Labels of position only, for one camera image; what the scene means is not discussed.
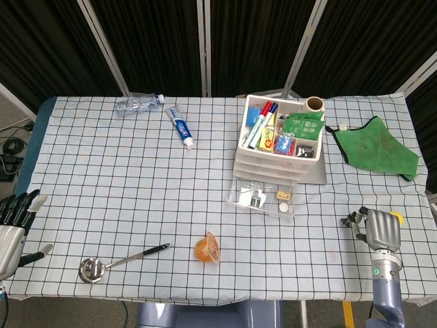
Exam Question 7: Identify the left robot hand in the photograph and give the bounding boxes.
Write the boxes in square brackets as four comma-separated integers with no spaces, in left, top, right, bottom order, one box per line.
[0,189,54,280]

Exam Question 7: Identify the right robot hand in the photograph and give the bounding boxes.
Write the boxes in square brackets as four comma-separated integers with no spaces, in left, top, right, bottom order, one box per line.
[346,206,403,254]

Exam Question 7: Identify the white drawer organizer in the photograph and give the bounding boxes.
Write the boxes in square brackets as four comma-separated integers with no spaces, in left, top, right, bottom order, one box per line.
[233,94,325,182]

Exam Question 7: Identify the yellow foam ball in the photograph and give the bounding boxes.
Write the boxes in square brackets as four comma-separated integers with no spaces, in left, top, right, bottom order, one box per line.
[389,210,406,229]

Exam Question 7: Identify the green microfibre cloth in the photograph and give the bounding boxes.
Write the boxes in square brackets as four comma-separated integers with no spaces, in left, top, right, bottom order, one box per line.
[324,115,421,181]

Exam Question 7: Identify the yellow floor strip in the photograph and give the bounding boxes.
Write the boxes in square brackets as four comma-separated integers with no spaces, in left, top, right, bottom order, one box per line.
[343,300,355,328]

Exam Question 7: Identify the black metal binder clip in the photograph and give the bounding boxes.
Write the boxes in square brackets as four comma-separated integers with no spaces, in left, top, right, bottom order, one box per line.
[295,145,317,159]

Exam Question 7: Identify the green tea packet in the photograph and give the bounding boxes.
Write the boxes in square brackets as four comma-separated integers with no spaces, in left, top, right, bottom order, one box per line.
[281,113,325,141]

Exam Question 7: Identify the blue red candy packet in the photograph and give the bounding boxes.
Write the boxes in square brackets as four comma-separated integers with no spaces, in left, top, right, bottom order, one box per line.
[272,135,293,154]

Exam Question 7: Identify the checkered white tablecloth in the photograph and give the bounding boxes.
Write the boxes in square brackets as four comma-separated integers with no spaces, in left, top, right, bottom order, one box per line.
[1,95,433,306]

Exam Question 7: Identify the cardboard roll tube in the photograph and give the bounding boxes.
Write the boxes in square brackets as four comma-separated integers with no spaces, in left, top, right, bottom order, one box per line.
[305,96,325,113]

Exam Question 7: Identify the yellow snack packet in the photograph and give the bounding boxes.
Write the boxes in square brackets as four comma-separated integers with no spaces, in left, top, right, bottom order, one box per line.
[257,126,276,151]

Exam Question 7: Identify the blue cap whiteboard marker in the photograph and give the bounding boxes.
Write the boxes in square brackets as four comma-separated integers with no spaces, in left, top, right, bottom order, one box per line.
[251,101,279,150]

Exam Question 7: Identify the red cap whiteboard marker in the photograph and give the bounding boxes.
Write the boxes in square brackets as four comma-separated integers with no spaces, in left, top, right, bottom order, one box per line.
[246,100,272,148]

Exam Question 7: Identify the orange jelly cup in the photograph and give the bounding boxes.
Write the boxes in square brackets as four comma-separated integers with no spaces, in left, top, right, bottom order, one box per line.
[193,231,221,264]

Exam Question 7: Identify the clear plastic water bottle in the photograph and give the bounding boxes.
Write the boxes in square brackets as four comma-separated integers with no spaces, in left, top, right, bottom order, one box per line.
[115,93,166,119]

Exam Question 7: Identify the grey robot torso base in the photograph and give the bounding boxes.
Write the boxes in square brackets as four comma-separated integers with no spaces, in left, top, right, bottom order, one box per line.
[136,300,284,328]

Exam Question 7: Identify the blue white toothpaste tube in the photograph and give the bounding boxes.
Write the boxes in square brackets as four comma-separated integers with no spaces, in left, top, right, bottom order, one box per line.
[165,105,197,150]

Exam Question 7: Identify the black folding screen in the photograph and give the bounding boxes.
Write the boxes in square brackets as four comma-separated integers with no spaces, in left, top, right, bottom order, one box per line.
[0,0,437,195]

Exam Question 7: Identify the steel ladle black handle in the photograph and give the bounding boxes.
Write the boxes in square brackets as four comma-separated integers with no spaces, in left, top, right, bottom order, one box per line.
[78,243,173,284]

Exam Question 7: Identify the black floor cables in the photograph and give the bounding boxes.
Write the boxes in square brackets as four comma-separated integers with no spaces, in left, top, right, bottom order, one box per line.
[0,126,35,182]

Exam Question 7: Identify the black cable under table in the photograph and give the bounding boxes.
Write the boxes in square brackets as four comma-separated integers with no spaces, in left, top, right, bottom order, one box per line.
[119,300,130,328]

